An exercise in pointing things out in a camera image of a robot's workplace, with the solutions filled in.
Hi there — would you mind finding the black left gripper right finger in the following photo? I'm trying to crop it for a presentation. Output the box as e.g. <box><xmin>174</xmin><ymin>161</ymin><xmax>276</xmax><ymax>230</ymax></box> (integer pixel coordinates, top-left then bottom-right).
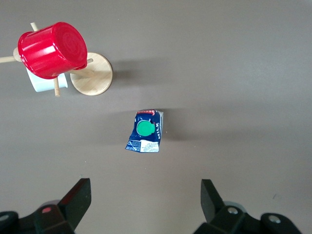
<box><xmin>194</xmin><ymin>179</ymin><xmax>303</xmax><ymax>234</ymax></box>

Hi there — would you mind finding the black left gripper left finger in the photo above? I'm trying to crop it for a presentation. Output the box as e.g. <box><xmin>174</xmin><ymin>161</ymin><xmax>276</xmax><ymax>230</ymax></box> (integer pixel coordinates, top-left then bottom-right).
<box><xmin>0</xmin><ymin>178</ymin><xmax>92</xmax><ymax>234</ymax></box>

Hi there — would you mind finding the blue white milk carton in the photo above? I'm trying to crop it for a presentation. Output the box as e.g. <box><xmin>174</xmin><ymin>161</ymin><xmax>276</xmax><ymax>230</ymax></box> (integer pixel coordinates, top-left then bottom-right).
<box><xmin>125</xmin><ymin>109</ymin><xmax>164</xmax><ymax>154</ymax></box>

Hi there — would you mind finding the white cup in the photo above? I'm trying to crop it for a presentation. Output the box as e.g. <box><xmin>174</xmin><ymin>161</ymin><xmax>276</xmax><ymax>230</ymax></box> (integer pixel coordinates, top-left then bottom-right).
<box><xmin>26</xmin><ymin>67</ymin><xmax>70</xmax><ymax>93</ymax></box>

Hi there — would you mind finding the red plastic cup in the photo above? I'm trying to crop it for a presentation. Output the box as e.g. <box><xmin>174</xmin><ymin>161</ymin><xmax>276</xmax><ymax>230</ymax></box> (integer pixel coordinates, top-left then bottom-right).
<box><xmin>17</xmin><ymin>21</ymin><xmax>88</xmax><ymax>80</ymax></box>

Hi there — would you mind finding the wooden mug tree stand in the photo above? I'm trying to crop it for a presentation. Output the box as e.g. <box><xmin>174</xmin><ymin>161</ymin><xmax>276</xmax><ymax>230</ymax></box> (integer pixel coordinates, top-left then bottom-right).
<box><xmin>0</xmin><ymin>22</ymin><xmax>114</xmax><ymax>98</ymax></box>

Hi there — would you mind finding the brown table cover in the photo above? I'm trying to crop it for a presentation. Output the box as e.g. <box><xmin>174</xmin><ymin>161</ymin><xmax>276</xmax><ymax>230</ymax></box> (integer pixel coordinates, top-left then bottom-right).
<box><xmin>0</xmin><ymin>0</ymin><xmax>312</xmax><ymax>234</ymax></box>

